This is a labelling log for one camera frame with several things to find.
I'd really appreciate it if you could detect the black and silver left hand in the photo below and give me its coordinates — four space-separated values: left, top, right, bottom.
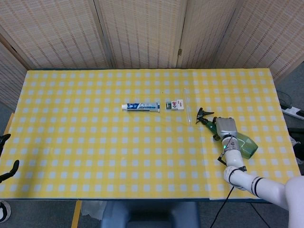
0 133 20 184

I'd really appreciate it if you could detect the black and silver right hand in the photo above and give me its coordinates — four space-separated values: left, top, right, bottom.
212 116 238 141

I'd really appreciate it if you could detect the green spray bottle black trigger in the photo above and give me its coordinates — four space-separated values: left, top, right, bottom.
196 107 259 160

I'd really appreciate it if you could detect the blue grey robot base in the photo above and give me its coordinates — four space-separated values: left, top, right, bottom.
100 201 200 228

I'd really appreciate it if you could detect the white black sneaker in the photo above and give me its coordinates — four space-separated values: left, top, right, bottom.
0 201 12 223

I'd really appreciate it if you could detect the clear plastic tube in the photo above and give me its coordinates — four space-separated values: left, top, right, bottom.
183 88 192 126

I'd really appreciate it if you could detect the small white red green box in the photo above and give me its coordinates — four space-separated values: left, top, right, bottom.
165 100 185 111

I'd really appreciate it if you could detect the white power strip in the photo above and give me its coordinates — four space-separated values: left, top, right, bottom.
281 106 304 119

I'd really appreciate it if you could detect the yellow wooden table leg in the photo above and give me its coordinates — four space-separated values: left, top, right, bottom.
71 200 83 228

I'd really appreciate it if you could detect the blue white toothpaste tube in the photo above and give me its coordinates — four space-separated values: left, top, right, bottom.
121 102 161 113

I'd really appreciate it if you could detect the woven folding screen panel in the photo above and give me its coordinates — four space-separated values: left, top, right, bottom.
177 0 239 69
94 0 190 69
0 0 114 70
213 0 304 80
0 42 27 110

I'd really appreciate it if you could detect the white plastic bag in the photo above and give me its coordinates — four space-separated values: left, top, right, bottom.
81 201 108 219

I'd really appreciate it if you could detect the yellow white checked tablecloth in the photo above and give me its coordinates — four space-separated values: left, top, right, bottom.
0 68 302 200

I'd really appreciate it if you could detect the dark power cable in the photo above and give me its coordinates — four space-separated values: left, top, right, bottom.
276 90 294 108

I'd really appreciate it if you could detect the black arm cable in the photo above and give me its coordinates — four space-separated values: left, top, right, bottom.
210 186 235 228

